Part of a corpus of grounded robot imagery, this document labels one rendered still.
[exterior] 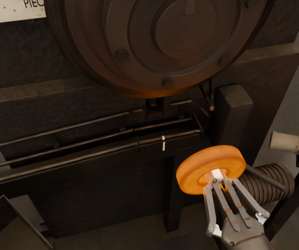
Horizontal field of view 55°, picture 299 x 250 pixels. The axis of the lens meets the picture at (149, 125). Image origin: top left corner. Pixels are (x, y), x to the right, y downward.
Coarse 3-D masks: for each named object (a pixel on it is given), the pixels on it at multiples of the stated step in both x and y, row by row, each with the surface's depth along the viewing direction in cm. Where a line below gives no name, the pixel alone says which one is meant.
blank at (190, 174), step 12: (192, 156) 60; (204, 156) 59; (216, 156) 58; (228, 156) 59; (240, 156) 61; (180, 168) 62; (192, 168) 59; (204, 168) 59; (216, 168) 61; (228, 168) 62; (240, 168) 64; (180, 180) 62; (192, 180) 62; (204, 180) 67; (192, 192) 67
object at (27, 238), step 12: (0, 204) 73; (12, 204) 71; (0, 216) 75; (12, 216) 79; (24, 216) 69; (0, 228) 78; (12, 228) 78; (24, 228) 78; (0, 240) 77; (12, 240) 76; (24, 240) 76; (36, 240) 76
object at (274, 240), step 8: (296, 176) 103; (296, 184) 100; (296, 192) 102; (280, 200) 115; (288, 200) 106; (296, 200) 105; (280, 208) 112; (288, 208) 110; (296, 208) 108; (272, 216) 120; (280, 216) 115; (288, 216) 113; (264, 224) 130; (272, 224) 121; (280, 224) 119; (264, 232) 128; (272, 232) 126; (272, 240) 136
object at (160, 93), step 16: (48, 0) 50; (64, 0) 50; (272, 0) 61; (48, 16) 52; (64, 16) 52; (64, 32) 55; (256, 32) 66; (64, 48) 57; (80, 64) 61; (96, 80) 65; (208, 80) 74; (128, 96) 70; (144, 96) 72; (160, 96) 73
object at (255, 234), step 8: (240, 216) 55; (248, 216) 55; (224, 224) 55; (240, 224) 54; (256, 224) 54; (224, 232) 53; (232, 232) 53; (240, 232) 53; (248, 232) 53; (256, 232) 53; (224, 240) 53; (232, 240) 52; (240, 240) 52; (248, 240) 50; (256, 240) 50; (264, 240) 50; (232, 248) 51; (240, 248) 50; (248, 248) 49; (256, 248) 49; (264, 248) 49; (272, 248) 51
